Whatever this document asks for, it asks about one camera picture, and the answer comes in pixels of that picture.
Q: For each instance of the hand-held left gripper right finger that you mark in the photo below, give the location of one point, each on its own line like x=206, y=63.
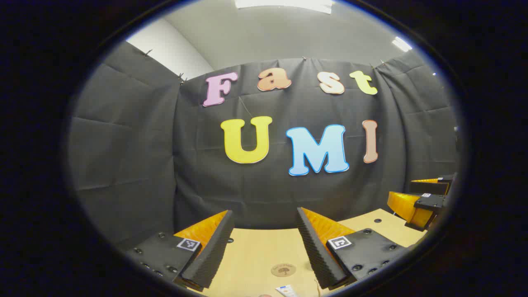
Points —
x=315, y=251

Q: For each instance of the round cork coaster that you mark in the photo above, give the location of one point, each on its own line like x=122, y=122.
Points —
x=283, y=270

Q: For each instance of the large ceiling light panel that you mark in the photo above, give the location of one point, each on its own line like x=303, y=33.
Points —
x=284, y=4

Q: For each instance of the white toothpaste tube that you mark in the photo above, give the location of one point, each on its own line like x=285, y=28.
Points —
x=287, y=291

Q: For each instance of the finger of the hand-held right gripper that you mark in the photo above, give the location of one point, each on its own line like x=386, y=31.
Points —
x=431, y=186
x=412, y=208

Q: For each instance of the small ceiling light panel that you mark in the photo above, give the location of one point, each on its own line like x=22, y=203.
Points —
x=401, y=43

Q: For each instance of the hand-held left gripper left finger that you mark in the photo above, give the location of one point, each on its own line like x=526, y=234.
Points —
x=214, y=251

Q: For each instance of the light wooden desktop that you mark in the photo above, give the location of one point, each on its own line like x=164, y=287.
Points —
x=255, y=255

